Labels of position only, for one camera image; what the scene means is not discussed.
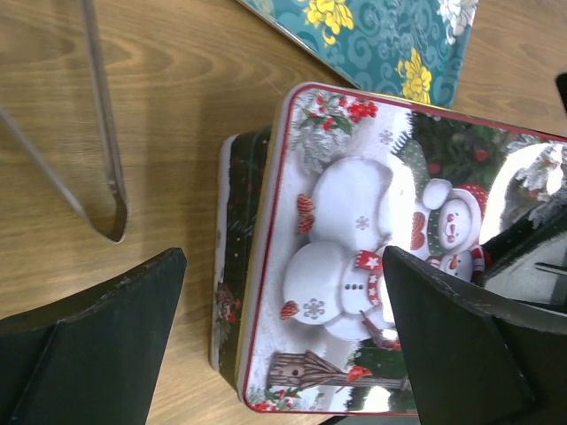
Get gold tin lid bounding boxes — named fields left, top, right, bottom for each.
left=235, top=82, right=566, bottom=415

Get gold cookie tin box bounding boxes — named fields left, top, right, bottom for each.
left=209, top=126, right=271, bottom=388

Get blue floral serving tray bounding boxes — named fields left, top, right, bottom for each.
left=243, top=0, right=478, bottom=108

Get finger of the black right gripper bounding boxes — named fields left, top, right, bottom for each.
left=480, top=212, right=566, bottom=305

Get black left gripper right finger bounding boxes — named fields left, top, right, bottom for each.
left=383, top=246, right=566, bottom=424

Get metal serving tongs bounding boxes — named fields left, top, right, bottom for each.
left=1, top=0, right=129, bottom=243

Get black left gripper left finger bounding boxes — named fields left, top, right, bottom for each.
left=1, top=248, right=187, bottom=424

